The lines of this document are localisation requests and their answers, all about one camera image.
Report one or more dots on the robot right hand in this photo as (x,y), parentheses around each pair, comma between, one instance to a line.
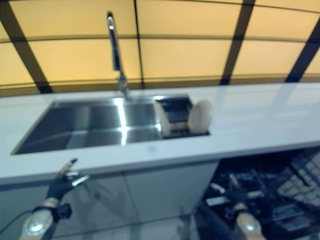
(237,197)

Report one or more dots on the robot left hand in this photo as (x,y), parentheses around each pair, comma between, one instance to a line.
(57,187)

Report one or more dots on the cream ceramic plate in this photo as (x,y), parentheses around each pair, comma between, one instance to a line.
(163,120)
(200,116)

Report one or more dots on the grey cabinet door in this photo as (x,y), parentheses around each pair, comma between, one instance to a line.
(170,190)
(15,197)
(107,200)

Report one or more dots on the stainless steel sink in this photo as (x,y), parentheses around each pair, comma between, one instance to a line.
(87,125)

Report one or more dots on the chrome gooseneck kitchen faucet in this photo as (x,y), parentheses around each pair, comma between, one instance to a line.
(115,50)

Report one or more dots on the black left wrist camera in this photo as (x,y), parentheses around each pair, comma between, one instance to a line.
(63,212)

